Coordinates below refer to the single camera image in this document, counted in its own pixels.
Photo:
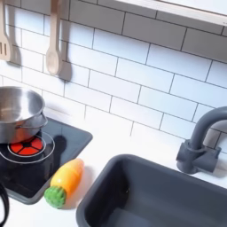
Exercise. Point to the black stove top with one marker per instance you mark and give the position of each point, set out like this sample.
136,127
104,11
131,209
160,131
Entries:
66,140

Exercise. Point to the toy carrot with green top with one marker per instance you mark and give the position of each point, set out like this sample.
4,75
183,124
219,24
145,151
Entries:
65,178

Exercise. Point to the wooden spoon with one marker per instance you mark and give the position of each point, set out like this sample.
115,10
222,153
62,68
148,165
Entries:
54,56

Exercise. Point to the dark grey tap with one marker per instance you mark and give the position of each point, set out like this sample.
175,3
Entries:
197,147

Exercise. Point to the steel pot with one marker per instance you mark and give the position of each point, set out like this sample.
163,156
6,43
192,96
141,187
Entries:
18,110

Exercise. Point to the dark grey sink basin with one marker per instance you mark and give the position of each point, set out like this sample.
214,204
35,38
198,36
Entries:
165,198

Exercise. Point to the wooden shelf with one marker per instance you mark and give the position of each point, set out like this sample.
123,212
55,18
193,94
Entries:
189,10

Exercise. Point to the wooden slotted spatula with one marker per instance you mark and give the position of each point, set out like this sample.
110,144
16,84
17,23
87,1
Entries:
4,44

